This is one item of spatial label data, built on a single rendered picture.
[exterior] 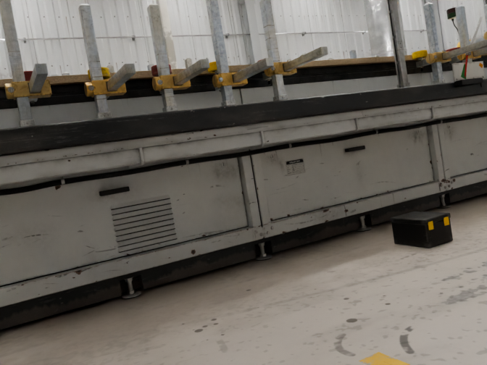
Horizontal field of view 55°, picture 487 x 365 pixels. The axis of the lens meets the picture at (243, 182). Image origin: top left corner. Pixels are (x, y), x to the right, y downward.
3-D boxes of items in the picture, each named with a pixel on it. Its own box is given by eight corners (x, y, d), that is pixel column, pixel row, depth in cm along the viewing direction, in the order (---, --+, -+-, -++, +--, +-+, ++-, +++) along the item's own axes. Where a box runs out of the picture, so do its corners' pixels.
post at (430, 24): (446, 93, 248) (433, 1, 245) (440, 94, 246) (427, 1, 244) (440, 95, 251) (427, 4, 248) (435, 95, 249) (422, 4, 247)
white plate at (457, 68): (485, 78, 262) (483, 61, 262) (454, 82, 250) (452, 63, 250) (485, 79, 263) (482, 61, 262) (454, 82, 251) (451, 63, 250)
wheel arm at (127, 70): (137, 75, 144) (135, 61, 144) (126, 76, 142) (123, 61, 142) (106, 101, 183) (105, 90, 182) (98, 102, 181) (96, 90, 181)
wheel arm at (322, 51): (329, 56, 179) (327, 45, 178) (322, 56, 177) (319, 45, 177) (269, 81, 217) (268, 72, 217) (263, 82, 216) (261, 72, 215)
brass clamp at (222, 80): (248, 83, 191) (246, 70, 191) (219, 85, 185) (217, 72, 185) (241, 86, 197) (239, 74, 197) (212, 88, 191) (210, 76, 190)
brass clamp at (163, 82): (191, 86, 180) (189, 72, 179) (157, 88, 173) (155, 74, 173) (185, 89, 185) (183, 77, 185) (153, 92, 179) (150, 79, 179)
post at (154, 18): (180, 129, 178) (158, 2, 176) (171, 131, 177) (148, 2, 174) (176, 131, 181) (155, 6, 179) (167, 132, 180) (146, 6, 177)
